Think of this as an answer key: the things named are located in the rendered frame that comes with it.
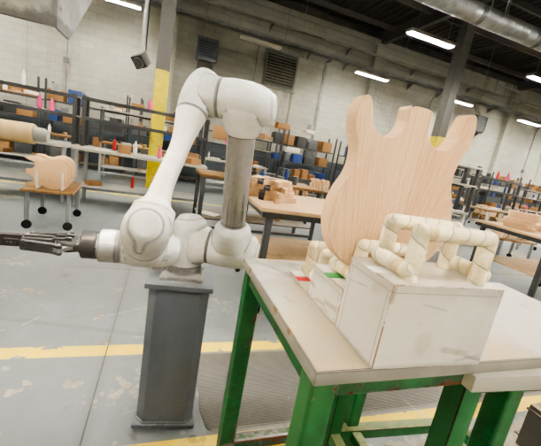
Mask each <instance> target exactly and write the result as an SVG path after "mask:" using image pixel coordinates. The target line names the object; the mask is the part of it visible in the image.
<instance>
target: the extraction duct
mask: <svg viewBox="0 0 541 446"><path fill-rule="evenodd" d="M414 1H416V2H419V3H421V4H425V5H427V6H429V7H432V8H434V9H436V10H439V11H441V12H444V13H447V14H449V15H451V16H453V17H455V18H458V19H462V20H464V21H466V22H468V23H469V24H472V25H474V26H478V27H481V28H483V29H485V30H488V31H492V30H494V29H496V28H497V27H498V26H499V25H500V23H501V22H502V20H503V18H504V15H505V13H504V12H502V11H500V10H498V9H495V8H493V7H491V6H489V5H488V4H485V3H483V2H480V1H477V0H414ZM492 33H494V34H497V35H500V36H503V37H505V38H507V39H509V40H512V41H514V42H518V43H519V44H522V45H524V46H526V47H528V48H530V49H533V50H537V51H539V52H541V28H540V27H536V26H533V25H531V24H530V23H528V22H525V21H523V20H521V19H517V18H516V17H514V16H511V15H509V14H507V13H506V16H505V19H504V21H503V23H502V25H501V26H500V27H499V28H498V29H497V30H495V31H493V32H492Z"/></svg>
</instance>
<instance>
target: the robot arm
mask: <svg viewBox="0 0 541 446"><path fill-rule="evenodd" d="M276 110H277V96H276V94H274V93H273V92H272V91H271V90H270V89H268V88H266V87H264V86H262V85H260V84H258V83H256V82H252V81H246V80H241V79H236V78H223V77H219V76H218V75H217V74H216V73H215V72H213V71H212V70H211V69H209V68H205V67H201V68H198V69H197V70H196V71H194V72H193V73H192V74H191V75H190V76H189V78H188V79H187V80H186V81H185V83H184V85H183V87H182V91H181V93H180V95H179V98H178V104H177V107H176V111H175V120H174V131H173V135H172V139H171V142H170V144H169V147H168V149H167V152H166V154H165V156H164V158H163V160H162V162H161V164H160V166H159V169H158V171H157V173H156V175H155V177H154V179H153V181H152V183H151V185H150V187H149V189H148V191H147V193H146V194H145V196H144V197H142V198H140V199H136V200H135V201H134V202H133V204H132V205H131V207H130V209H129V210H128V212H127V213H126V214H125V216H124V218H123V220H122V222H121V225H120V230H115V229H102V230H101V232H100V233H99V231H93V230H84V231H82V233H81V235H75V234H74V232H73V231H71V232H34V231H32V232H30V234H29V233H26V234H22V233H9V232H0V245H4V246H19V249H20V250H29V251H35V252H42V253H49V254H53V255H56V256H61V255H62V252H63V251H64V252H67V253H70V252H76V251H77V252H79V256H80V258H91V259H96V258H97V261H98V262H106V263H107V262H108V263H122V264H127V265H131V266H140V267H152V270H155V271H159V272H162V274H161V275H160V276H159V279H160V280H161V281H186V282H194V283H198V284H201V283H203V278H202V271H203V270H204V267H203V266H202V264H203V263H207V264H211V265H216V266H221V267H226V268H233V269H242V268H244V267H243V261H244V258H257V256H258V254H259V247H260V245H259V241H258V239H257V238H256V237H255V236H252V235H251V228H250V226H249V225H248V224H247V223H246V222H245V219H246V212H247V204H248V196H249V189H250V181H251V169H252V162H253V154H254V147H255V138H257V137H258V136H259V134H260V132H261V129H262V127H267V126H269V125H271V124H272V123H273V121H274V120H275V117H276ZM206 118H220V119H222V121H223V125H224V129H225V131H226V133H227V135H228V139H227V151H226V163H225V175H224V188H223V199H222V212H221V220H220V221H219V222H218V223H217V224H216V225H215V228H214V229H213V228H211V227H209V226H207V222H206V220H205V219H204V218H203V217H201V216H200V215H198V214H193V213H185V214H181V215H180V216H179V217H178V218H177V219H176V220H174V217H175V212H174V211H173V209H172V207H171V199H172V194H173V191H174V186H175V183H176V181H177V179H178V177H179V175H180V172H181V170H182V168H183V165H184V163H185V161H186V158H187V156H188V154H189V150H190V148H191V146H192V144H193V142H194V141H195V139H196V137H197V134H198V133H199V131H200V129H201V128H202V126H203V125H204V123H205V121H206Z"/></svg>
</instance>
